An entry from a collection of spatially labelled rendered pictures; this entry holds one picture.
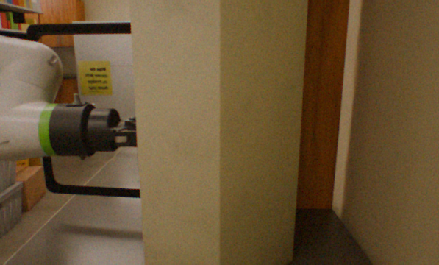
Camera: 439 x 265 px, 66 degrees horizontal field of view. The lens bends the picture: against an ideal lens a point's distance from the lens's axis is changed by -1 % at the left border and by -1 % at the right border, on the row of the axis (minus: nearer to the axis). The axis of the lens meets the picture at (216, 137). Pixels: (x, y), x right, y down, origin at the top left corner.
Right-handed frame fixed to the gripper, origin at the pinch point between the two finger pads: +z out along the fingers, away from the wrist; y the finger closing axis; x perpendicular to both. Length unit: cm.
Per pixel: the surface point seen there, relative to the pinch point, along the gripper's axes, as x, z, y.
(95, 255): 25.6, -22.9, 1.3
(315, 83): -6.0, 24.0, 23.1
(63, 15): -73, -246, 508
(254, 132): -1.6, 6.6, -8.8
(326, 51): -13.4, 26.1, 23.1
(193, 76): -10.1, -1.9, -13.9
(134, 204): 25.7, -20.8, 25.1
